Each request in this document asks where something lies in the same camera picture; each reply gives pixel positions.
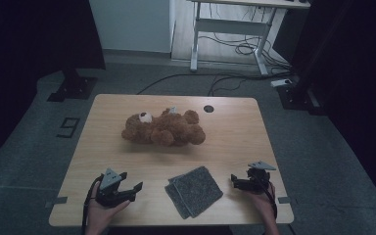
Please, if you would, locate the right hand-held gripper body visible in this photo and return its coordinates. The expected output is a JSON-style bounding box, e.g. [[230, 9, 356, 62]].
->
[[238, 161, 277, 195]]

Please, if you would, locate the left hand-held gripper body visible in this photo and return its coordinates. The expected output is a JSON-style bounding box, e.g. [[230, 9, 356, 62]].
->
[[94, 167, 137, 209]]

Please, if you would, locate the grey fluffy towel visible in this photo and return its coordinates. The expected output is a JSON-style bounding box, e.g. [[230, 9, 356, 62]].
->
[[164, 165, 224, 220]]

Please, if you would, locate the brown teddy bear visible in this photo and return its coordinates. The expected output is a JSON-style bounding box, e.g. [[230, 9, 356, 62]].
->
[[120, 107, 207, 147]]

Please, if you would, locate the person's left hand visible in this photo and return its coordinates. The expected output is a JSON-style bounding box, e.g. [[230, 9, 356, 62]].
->
[[86, 190, 131, 228]]

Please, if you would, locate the person's right hand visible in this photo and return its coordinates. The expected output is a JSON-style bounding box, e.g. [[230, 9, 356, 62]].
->
[[246, 184, 277, 226]]

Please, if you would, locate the black stand base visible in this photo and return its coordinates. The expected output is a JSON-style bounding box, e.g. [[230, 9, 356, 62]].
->
[[47, 68, 98, 103], [277, 76, 327, 117]]

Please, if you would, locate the white power strip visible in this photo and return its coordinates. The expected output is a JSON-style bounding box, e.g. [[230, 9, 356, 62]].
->
[[270, 78, 294, 88]]

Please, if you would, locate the black curtain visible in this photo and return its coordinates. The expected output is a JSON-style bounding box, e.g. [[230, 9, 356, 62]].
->
[[289, 0, 376, 212], [0, 0, 107, 171]]

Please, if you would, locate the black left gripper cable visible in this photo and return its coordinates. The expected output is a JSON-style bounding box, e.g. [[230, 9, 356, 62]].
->
[[81, 175, 105, 235]]

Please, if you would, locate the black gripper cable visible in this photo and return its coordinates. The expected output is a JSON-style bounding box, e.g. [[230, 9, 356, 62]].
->
[[263, 181, 279, 220], [81, 175, 105, 235]]

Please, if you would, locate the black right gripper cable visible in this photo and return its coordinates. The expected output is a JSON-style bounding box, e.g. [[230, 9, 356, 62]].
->
[[263, 181, 279, 220]]

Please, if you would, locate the long black floor cable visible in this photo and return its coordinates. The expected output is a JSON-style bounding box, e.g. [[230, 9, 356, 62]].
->
[[136, 71, 296, 96]]

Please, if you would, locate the tangle of black cables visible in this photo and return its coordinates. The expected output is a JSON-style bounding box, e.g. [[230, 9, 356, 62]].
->
[[198, 31, 292, 72]]

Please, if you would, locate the white desk frame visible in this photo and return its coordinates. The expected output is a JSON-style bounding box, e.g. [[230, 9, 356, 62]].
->
[[187, 0, 311, 76]]

